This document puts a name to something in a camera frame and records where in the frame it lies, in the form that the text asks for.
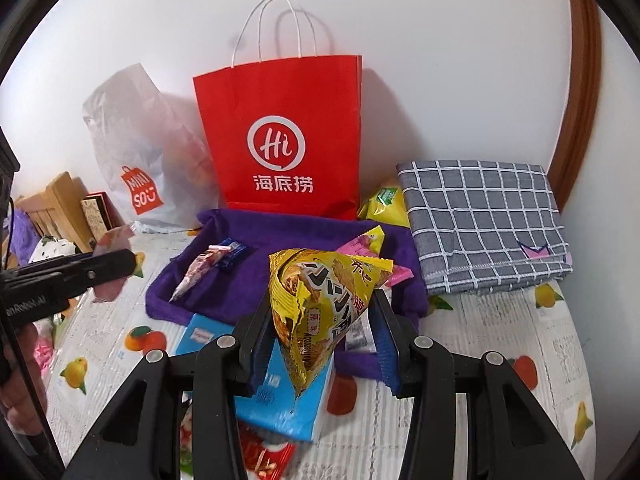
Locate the brown patterned box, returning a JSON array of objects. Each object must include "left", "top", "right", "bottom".
[{"left": 80, "top": 191, "right": 126, "bottom": 253}]

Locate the purple cloth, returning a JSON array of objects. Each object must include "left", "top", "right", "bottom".
[{"left": 10, "top": 210, "right": 43, "bottom": 266}]

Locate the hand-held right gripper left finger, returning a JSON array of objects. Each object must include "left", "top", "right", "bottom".
[{"left": 60, "top": 295, "right": 281, "bottom": 480}]

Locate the blue candy wrapper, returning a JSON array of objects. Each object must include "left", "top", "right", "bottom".
[{"left": 215, "top": 237, "right": 249, "bottom": 273}]

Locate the pale pink snack packet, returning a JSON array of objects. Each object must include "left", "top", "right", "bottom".
[{"left": 92, "top": 225, "right": 136, "bottom": 303}]

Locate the yellow triangular snack packet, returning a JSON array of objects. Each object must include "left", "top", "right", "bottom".
[{"left": 268, "top": 247, "right": 396, "bottom": 403}]

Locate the purple fabric tray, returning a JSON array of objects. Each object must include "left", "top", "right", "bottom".
[{"left": 145, "top": 207, "right": 428, "bottom": 383}]

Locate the wooden rack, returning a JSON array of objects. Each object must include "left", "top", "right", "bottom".
[{"left": 17, "top": 171, "right": 93, "bottom": 253}]

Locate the blue tissue pack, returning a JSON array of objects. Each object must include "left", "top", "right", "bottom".
[{"left": 175, "top": 312, "right": 336, "bottom": 443}]

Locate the red snack packet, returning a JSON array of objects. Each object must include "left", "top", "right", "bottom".
[{"left": 237, "top": 420, "right": 296, "bottom": 480}]

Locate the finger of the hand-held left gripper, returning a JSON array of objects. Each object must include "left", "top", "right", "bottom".
[
  {"left": 67, "top": 261, "right": 138, "bottom": 301},
  {"left": 12, "top": 249, "right": 138, "bottom": 281}
]

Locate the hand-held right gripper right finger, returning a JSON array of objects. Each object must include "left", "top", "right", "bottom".
[{"left": 367, "top": 287, "right": 586, "bottom": 480}]

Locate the pink triangular snack packet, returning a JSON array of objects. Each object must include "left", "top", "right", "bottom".
[{"left": 169, "top": 245, "right": 226, "bottom": 303}]

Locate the person's left hand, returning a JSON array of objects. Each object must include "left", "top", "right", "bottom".
[{"left": 0, "top": 325, "right": 48, "bottom": 433}]

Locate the fruit print tablecloth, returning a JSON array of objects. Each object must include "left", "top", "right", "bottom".
[{"left": 37, "top": 230, "right": 598, "bottom": 480}]

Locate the wooden door frame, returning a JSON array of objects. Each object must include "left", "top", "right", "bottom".
[{"left": 547, "top": 0, "right": 601, "bottom": 213}]

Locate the grey checked folded cloth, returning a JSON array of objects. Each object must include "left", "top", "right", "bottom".
[{"left": 396, "top": 160, "right": 573, "bottom": 297}]

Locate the pink yellow-edged snack packet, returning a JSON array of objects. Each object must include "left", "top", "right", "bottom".
[{"left": 335, "top": 225, "right": 413, "bottom": 288}]

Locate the white spotted cloth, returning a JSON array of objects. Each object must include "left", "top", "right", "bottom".
[{"left": 27, "top": 237, "right": 76, "bottom": 266}]

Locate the red paper bag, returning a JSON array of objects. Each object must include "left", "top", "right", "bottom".
[{"left": 192, "top": 0, "right": 363, "bottom": 221}]

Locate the yellow green chip bag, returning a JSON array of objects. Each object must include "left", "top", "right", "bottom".
[{"left": 356, "top": 179, "right": 411, "bottom": 228}]

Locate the white plastic bag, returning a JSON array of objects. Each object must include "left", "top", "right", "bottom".
[{"left": 81, "top": 62, "right": 221, "bottom": 233}]

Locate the clear white snack packet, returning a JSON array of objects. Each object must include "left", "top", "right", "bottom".
[{"left": 345, "top": 315, "right": 378, "bottom": 353}]

